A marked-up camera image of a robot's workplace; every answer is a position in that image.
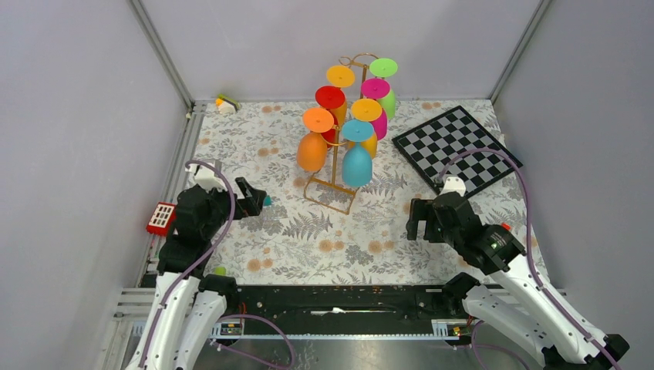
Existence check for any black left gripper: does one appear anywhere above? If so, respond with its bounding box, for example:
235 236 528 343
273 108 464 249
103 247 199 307
203 176 265 237

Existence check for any orange plastic wine glass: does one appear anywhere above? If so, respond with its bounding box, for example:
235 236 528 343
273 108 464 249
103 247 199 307
296 107 334 172

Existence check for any blue plastic wine glass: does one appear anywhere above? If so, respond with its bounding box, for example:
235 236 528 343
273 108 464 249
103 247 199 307
342 119 375 187

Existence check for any yellow plastic wine glass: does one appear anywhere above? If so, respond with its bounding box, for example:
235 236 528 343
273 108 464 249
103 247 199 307
351 98 384 159
326 66 356 126

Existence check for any red plastic wine glass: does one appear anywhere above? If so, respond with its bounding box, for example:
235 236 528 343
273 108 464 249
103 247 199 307
315 86 347 149

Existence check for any magenta plastic wine glass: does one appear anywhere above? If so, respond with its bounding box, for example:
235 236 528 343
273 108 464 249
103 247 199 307
362 78 396 140

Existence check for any green plastic wine glass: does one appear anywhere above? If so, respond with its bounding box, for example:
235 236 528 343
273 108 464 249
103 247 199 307
369 58 398 119

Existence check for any yellow plastic wine glass front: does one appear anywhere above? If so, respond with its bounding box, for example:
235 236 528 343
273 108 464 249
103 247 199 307
326 66 356 126

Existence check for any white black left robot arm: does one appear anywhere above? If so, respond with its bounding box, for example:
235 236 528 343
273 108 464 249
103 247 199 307
127 177 267 369

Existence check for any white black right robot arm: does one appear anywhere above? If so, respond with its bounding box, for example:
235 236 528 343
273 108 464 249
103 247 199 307
406 193 630 369

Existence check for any black white checkerboard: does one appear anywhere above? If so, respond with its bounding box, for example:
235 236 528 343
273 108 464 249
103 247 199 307
392 106 522 198

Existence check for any floral patterned table mat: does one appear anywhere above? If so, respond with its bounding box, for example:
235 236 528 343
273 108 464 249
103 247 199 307
193 101 489 285

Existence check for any orange white green toy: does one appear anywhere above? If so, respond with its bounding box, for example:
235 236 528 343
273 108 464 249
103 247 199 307
215 94 241 116

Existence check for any red white small block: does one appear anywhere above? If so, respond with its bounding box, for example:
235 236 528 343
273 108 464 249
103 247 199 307
146 202 176 237

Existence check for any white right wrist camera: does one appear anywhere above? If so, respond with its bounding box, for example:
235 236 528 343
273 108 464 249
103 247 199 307
440 176 467 197

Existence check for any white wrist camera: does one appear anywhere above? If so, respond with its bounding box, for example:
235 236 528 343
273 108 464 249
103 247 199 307
440 176 467 197
188 164 226 192

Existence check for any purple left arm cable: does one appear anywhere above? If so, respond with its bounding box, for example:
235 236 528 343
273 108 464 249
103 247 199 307
137 160 296 370

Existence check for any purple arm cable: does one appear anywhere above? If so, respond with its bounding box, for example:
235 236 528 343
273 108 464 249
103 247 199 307
434 148 627 370
137 160 296 370

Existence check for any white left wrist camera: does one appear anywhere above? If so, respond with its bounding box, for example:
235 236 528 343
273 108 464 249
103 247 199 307
188 164 226 192

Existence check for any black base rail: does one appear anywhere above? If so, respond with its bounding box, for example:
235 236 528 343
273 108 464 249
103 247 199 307
220 285 472 338

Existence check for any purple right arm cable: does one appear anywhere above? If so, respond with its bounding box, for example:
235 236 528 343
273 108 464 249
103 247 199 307
434 148 627 370

